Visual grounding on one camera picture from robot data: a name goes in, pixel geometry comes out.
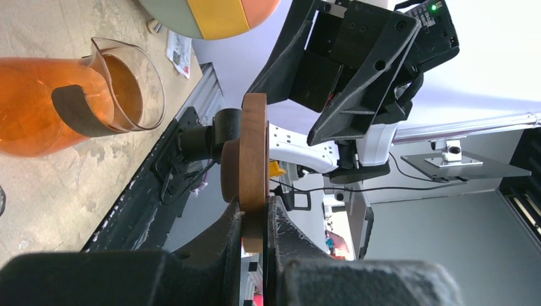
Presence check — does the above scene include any brown wooden round coaster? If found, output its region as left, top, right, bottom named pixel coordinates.
left=221, top=93, right=269, bottom=253

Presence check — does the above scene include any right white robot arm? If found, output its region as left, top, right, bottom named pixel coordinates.
left=247, top=1, right=459, bottom=184

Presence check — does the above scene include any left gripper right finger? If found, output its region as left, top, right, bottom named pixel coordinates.
left=263, top=196, right=464, bottom=305

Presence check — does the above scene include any amber glass carafe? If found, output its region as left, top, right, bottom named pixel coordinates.
left=1, top=38, right=166, bottom=157

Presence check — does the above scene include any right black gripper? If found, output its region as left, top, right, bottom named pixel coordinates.
left=247, top=0, right=421, bottom=146

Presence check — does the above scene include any white cylinder drum orange lid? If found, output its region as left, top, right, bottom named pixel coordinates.
left=139, top=0, right=280, bottom=40

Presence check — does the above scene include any white paper card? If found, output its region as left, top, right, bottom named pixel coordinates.
left=166, top=30, right=192, bottom=78

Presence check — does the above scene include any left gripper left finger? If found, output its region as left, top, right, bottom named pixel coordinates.
left=1, top=200, right=242, bottom=305

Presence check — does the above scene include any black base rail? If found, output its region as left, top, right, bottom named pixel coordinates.
left=80, top=106, right=237, bottom=254

